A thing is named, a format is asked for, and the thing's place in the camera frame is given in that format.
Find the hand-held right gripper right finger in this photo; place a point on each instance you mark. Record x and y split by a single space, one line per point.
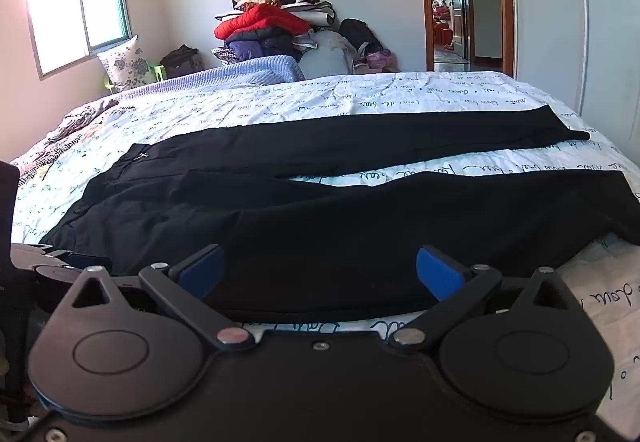
440 274

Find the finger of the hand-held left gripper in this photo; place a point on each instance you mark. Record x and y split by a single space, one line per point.
85 261

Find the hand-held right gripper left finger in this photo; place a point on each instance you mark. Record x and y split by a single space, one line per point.
200 272

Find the black pants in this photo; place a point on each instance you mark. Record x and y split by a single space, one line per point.
350 232

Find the grey patterned cloth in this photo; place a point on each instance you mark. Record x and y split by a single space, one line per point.
75 121

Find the floral pillow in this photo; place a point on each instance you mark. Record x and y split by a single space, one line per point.
125 64

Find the white script-print bedsheet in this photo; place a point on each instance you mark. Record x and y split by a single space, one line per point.
280 106

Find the green plastic stool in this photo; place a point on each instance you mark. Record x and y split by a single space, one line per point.
159 70

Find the window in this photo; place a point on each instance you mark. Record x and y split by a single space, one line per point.
75 11

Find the dark duffel bag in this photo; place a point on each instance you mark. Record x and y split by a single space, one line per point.
181 61

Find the blue knitted blanket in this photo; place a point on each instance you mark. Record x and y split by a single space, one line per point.
260 69

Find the pink bag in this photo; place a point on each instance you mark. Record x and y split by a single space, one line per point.
379 57

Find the navy puffer jacket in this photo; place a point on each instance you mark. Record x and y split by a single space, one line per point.
260 44

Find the grey cloth bag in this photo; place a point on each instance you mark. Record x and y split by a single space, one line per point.
322 56

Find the black backpack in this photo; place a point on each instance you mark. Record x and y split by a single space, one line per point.
357 34

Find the red puffer jacket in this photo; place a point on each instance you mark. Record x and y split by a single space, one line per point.
260 19

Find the sliding wardrobe door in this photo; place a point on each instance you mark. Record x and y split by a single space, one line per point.
545 21

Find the white and black folded cloth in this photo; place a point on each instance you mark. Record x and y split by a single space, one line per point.
310 11

